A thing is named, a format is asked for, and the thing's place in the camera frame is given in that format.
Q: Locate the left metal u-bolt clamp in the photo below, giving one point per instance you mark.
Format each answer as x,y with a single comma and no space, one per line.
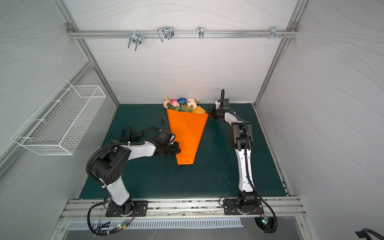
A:
135,40

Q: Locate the aluminium front rail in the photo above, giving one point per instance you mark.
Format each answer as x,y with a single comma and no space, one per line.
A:
187,208

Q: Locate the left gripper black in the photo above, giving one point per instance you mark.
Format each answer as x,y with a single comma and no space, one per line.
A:
177,149

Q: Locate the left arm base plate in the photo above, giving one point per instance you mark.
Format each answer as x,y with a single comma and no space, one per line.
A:
139,207

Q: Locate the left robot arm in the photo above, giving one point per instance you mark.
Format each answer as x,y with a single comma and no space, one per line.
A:
107,164

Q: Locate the white vent grille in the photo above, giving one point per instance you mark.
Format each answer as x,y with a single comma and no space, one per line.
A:
148,224

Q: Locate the right metal bolt clamp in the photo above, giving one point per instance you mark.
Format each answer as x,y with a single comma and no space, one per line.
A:
273,34

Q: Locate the small metal bracket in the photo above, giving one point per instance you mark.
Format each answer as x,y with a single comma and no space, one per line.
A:
201,32

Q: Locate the peach fake flower spray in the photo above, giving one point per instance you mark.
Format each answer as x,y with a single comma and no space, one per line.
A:
192,104

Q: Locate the aluminium top crossbar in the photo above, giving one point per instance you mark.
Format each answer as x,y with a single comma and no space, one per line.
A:
179,34

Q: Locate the middle metal u-bolt clamp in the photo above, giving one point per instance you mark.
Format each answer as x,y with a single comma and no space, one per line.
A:
165,32

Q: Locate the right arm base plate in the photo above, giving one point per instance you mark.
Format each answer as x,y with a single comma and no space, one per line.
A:
231,207

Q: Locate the orange wrapping paper sheet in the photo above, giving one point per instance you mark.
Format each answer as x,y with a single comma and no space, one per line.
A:
188,129

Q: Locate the white wire basket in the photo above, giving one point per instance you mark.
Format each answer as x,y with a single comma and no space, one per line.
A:
57,127

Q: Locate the pink fake flower spray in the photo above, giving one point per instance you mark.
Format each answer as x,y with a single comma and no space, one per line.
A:
167,103

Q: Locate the metal u-bolt clamp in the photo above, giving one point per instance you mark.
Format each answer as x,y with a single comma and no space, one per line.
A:
135,40
165,32

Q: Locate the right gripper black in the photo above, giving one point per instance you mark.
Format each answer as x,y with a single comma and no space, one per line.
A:
214,111

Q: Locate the blue fake rose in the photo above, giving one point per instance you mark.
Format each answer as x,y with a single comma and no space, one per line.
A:
182,104

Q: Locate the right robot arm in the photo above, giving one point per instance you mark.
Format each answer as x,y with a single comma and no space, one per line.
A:
241,141

